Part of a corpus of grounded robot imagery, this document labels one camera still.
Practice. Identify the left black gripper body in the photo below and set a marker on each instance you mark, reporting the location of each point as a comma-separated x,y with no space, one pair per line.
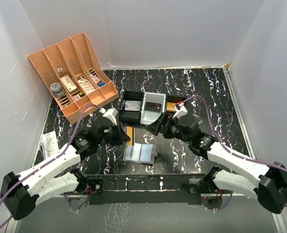
110,138

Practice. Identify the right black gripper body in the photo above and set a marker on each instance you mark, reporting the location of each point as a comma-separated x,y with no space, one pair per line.
174,130

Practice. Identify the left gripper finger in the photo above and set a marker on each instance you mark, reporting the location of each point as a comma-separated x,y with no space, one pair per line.
116,135
123,137

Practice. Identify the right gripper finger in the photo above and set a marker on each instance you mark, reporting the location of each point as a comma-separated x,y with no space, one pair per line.
164,124
155,127

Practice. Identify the tan card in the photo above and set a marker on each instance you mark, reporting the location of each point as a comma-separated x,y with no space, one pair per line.
131,134

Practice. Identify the grey leather card holder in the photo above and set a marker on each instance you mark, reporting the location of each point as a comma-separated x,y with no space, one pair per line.
140,153

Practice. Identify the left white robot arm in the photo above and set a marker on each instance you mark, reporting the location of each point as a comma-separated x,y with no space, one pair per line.
22,192

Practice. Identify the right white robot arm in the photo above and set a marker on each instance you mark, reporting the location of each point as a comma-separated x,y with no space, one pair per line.
266,183

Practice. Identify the white middle card tray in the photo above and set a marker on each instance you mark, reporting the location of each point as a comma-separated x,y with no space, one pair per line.
148,117

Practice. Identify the gold credit card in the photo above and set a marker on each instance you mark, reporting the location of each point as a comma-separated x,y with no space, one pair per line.
171,107

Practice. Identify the black right card tray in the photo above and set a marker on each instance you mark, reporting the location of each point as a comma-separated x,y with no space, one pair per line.
173,99

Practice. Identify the black card tray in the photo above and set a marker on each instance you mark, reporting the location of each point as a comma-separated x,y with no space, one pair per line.
173,99
129,111

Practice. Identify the black left card tray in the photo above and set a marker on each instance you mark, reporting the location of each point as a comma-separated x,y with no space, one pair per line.
129,111

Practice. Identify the silver credit card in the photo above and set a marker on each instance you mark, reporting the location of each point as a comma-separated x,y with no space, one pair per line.
132,105

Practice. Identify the white label card stack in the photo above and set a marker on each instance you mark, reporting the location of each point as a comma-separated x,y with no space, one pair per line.
85,85

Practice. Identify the small colourful packet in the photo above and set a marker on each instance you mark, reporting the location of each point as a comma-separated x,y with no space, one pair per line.
94,76

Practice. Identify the white patterned paper sheet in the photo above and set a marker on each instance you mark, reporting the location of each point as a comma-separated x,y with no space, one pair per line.
49,144

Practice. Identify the round patterned tin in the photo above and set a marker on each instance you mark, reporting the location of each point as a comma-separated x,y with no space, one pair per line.
57,89

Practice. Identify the white red box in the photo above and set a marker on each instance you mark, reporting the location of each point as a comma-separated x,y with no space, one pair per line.
69,84

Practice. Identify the orange plastic file organizer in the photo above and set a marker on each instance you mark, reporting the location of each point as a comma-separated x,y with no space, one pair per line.
74,57

